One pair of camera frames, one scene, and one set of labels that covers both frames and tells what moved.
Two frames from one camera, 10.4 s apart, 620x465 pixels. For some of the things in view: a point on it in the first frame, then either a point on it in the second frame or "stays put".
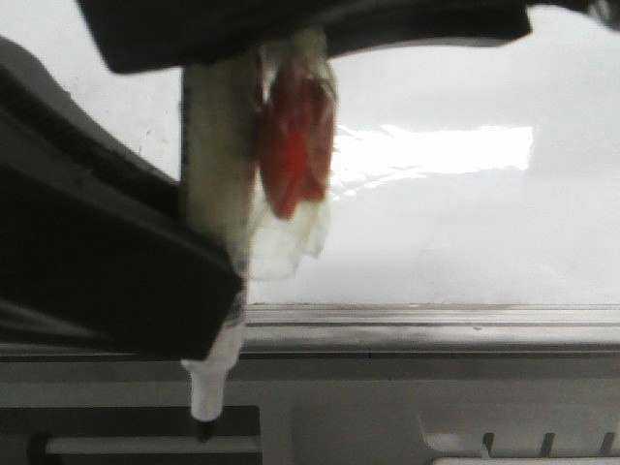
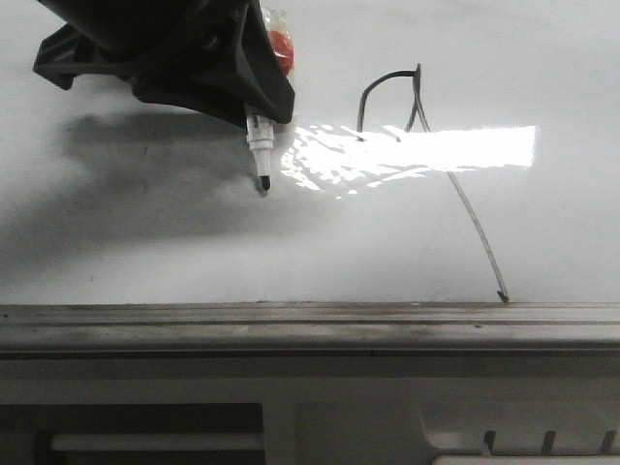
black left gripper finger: x=102 y=245 -> x=66 y=53
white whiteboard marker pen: x=220 y=124 -> x=260 y=135
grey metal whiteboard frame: x=398 y=328 stays put
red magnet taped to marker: x=296 y=134 -> x=281 y=37
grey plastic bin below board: x=313 y=412 stays put
